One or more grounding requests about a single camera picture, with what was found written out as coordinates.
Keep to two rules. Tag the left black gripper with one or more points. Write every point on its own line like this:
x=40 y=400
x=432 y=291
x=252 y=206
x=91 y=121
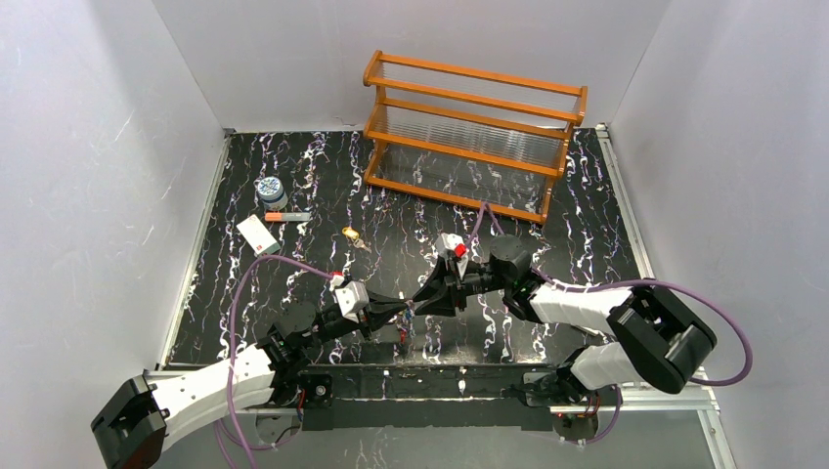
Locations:
x=366 y=313

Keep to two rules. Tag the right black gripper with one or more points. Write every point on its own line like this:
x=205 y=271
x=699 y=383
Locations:
x=457 y=289

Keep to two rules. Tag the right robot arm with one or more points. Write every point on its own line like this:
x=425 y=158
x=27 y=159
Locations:
x=655 y=337

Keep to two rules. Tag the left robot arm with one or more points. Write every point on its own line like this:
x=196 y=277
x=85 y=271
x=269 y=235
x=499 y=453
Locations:
x=144 y=418

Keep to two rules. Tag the yellow tag key left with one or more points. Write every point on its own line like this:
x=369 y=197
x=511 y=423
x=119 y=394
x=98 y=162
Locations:
x=356 y=239

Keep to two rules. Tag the orange grey marker pen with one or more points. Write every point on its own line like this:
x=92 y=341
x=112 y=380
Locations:
x=287 y=217

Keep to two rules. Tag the white card box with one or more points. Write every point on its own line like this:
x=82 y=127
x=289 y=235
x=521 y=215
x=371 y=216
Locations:
x=258 y=236

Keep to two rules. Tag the blue white round jar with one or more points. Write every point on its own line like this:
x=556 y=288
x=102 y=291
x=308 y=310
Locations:
x=271 y=193

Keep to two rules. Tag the orange wooden shelf rack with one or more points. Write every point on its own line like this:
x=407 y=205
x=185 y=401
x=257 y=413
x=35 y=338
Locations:
x=463 y=135

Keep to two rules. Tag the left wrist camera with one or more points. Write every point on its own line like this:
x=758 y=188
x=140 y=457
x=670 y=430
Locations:
x=350 y=295

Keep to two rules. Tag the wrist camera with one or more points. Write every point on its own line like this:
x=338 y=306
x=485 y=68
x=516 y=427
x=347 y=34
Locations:
x=454 y=253
x=350 y=295

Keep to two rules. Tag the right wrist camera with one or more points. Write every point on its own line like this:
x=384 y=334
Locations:
x=454 y=253

